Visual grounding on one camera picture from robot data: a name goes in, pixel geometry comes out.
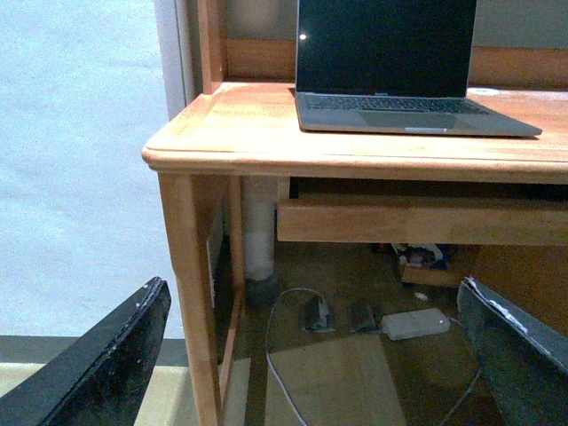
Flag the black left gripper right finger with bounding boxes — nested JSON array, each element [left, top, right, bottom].
[[457, 276, 567, 425]]

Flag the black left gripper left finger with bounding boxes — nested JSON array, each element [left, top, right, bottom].
[[1, 277, 171, 425]]

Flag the wooden pull-out keyboard tray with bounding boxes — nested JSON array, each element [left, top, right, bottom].
[[277, 177, 567, 246]]

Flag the white power adapter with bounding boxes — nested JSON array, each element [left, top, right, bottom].
[[381, 308, 451, 341]]

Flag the cardboard box under desk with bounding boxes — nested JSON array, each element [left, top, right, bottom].
[[392, 243, 479, 288]]

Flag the dark floor socket right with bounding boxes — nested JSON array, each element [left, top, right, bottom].
[[350, 300, 379, 333]]

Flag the dark floor socket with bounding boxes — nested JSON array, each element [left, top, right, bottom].
[[299, 296, 336, 333], [350, 300, 379, 333]]

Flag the dark floor socket left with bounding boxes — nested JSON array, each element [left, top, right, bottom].
[[299, 296, 336, 333]]

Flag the white pipe behind desk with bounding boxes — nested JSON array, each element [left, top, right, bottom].
[[243, 177, 279, 307]]

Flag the wooden desk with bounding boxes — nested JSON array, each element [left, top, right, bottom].
[[142, 1, 567, 425]]

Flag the grey open laptop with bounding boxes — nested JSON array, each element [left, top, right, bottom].
[[295, 0, 540, 138]]

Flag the white cable on floor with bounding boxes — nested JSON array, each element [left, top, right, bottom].
[[264, 288, 485, 426]]

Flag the white cable grommet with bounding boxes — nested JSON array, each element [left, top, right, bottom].
[[469, 88, 500, 96]]

